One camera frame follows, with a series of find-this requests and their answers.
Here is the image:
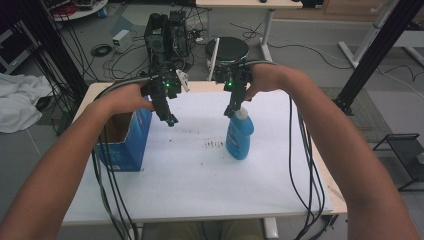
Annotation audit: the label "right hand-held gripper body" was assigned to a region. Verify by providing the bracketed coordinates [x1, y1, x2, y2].
[207, 37, 253, 94]

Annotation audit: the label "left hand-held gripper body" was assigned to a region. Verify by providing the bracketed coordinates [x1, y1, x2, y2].
[141, 61, 191, 101]

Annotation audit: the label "blue bottle with white cap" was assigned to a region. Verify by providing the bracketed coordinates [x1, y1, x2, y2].
[225, 106, 255, 161]

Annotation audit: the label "blue cardboard box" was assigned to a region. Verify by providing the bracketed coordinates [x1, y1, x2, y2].
[94, 107, 153, 173]

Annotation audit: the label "person's right hand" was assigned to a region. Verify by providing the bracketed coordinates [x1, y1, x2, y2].
[243, 63, 294, 103]

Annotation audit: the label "person's left hand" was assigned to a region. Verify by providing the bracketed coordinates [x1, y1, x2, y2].
[99, 82, 156, 116]

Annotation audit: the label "black round stool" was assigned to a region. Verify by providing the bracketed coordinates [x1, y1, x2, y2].
[204, 36, 250, 64]

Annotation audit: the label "black computer tower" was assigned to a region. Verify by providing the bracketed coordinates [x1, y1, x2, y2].
[168, 10, 189, 64]
[143, 12, 171, 68]

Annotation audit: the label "small white box device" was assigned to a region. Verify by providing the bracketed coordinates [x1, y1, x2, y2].
[111, 29, 134, 54]

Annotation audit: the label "wooden desk with white leg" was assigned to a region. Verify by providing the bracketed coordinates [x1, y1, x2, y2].
[195, 0, 304, 69]

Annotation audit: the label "white paper table mat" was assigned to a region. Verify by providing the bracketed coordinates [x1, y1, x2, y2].
[63, 90, 334, 224]

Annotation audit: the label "round white table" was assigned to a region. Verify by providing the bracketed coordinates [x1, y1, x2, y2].
[43, 0, 109, 23]

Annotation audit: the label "grey floor mat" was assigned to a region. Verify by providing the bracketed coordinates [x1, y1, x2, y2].
[319, 87, 394, 144]

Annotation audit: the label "person's legs in khaki pants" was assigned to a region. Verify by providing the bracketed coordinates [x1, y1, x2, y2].
[141, 219, 268, 240]

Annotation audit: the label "white table leg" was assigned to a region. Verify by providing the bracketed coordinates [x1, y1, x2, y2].
[263, 217, 279, 240]

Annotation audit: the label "white crumpled cloth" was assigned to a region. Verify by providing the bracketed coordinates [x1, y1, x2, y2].
[0, 72, 54, 134]

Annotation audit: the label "dark equipment shelf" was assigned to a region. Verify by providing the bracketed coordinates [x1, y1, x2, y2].
[0, 19, 43, 75]

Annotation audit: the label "coiled black cable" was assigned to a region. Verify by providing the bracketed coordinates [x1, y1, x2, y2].
[90, 43, 114, 58]

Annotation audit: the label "long black floor cable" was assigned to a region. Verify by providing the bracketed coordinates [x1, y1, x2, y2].
[229, 21, 354, 71]

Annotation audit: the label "right gripper black cable bundle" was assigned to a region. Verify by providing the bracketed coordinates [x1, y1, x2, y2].
[288, 96, 326, 240]

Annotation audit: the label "gripper black cable bundle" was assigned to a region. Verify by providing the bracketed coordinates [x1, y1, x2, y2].
[91, 76, 158, 240]
[288, 96, 326, 240]

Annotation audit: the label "left gripper black cable bundle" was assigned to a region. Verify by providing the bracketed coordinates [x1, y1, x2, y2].
[91, 76, 158, 240]

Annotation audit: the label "black metal frame post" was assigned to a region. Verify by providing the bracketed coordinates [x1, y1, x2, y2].
[19, 0, 89, 98]
[333, 0, 424, 116]

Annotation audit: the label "white metal stand frame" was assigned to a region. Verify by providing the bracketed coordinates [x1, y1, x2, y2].
[338, 0, 424, 69]

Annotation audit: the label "black wire rack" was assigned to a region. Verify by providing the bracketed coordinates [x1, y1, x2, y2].
[372, 133, 424, 193]

